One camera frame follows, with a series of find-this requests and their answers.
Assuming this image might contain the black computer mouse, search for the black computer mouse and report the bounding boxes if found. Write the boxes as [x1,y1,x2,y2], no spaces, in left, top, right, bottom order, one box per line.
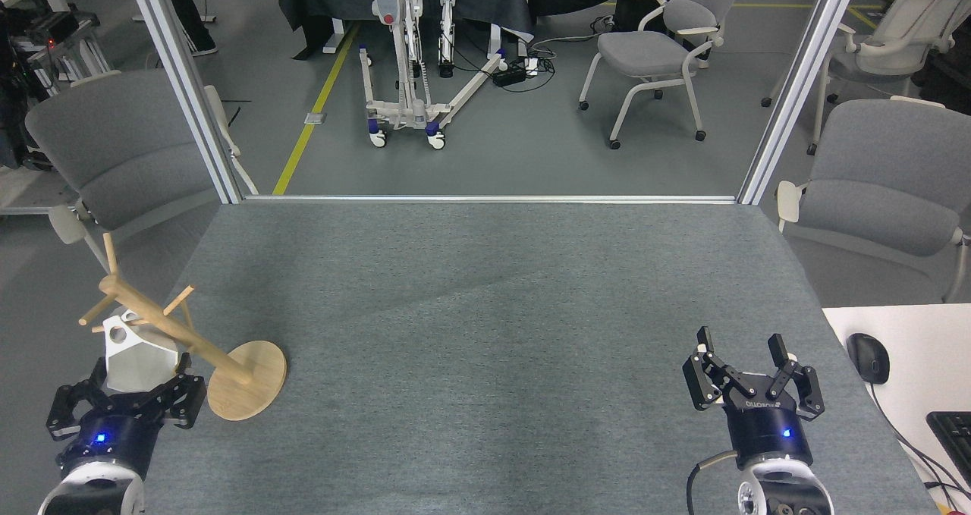
[847,333,891,385]

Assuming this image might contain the silver aluminium rail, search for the silver aluminium rail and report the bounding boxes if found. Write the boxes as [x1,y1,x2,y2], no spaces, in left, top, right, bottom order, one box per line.
[243,194,740,205]

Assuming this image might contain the person's legs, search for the person's legs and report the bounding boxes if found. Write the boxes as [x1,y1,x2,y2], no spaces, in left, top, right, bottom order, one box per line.
[159,0,218,57]

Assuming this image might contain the black mouse cable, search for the black mouse cable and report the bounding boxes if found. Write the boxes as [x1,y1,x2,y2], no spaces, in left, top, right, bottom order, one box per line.
[869,382,971,502]

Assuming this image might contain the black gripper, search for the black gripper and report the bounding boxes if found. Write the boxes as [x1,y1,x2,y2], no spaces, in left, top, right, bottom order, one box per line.
[682,326,826,467]
[47,353,207,479]

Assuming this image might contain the grey office chair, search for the grey office chair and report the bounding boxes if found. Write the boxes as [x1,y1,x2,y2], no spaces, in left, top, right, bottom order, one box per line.
[762,0,971,155]
[775,96,971,303]
[579,0,748,150]
[25,70,259,330]

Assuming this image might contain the white stand on wheels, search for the white stand on wheels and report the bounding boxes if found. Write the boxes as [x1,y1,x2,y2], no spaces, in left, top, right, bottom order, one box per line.
[343,0,511,150]

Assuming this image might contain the wooden cup rack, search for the wooden cup rack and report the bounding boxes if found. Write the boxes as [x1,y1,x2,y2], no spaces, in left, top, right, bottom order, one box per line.
[78,232,288,422]

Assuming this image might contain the white faceted cup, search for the white faceted cup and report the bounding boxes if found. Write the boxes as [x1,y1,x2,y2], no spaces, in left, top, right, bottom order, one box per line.
[102,310,181,394]

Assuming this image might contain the silver aluminium post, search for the silver aluminium post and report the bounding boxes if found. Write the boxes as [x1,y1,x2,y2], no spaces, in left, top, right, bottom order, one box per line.
[737,0,866,205]
[123,0,245,205]

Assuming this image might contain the dark equipment rack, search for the dark equipment rack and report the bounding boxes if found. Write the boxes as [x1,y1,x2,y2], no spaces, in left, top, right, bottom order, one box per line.
[0,0,112,171]

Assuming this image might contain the white desk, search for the white desk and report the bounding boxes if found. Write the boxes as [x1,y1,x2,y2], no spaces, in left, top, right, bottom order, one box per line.
[823,303,971,515]

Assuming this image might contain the black keyboard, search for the black keyboard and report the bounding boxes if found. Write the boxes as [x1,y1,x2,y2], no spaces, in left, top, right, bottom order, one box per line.
[926,411,971,487]

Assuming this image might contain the black power strip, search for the black power strip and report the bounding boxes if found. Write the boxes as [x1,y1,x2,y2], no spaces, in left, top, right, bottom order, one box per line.
[493,58,541,88]

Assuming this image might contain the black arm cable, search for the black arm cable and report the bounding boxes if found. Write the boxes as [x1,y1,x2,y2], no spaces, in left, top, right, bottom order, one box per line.
[686,449,739,515]

